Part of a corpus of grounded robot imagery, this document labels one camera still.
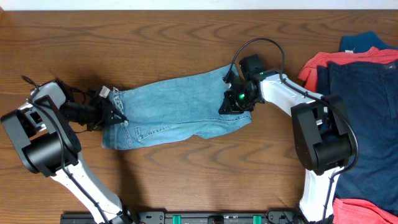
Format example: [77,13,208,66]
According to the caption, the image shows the light blue denim jeans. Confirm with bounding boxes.
[102,66,252,150]

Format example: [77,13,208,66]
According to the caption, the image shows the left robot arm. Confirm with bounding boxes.
[1,77,139,223]

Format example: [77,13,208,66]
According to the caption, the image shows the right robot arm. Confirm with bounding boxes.
[219,54,359,223]

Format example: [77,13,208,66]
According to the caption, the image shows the red orange garment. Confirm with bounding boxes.
[298,47,397,92]

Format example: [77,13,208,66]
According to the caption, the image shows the dark navy blue garment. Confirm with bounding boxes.
[317,62,397,215]

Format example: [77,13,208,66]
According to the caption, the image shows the teal blue garment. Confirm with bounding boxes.
[339,31,397,53]

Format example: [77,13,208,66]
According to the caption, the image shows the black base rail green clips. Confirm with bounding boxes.
[60,210,307,224]

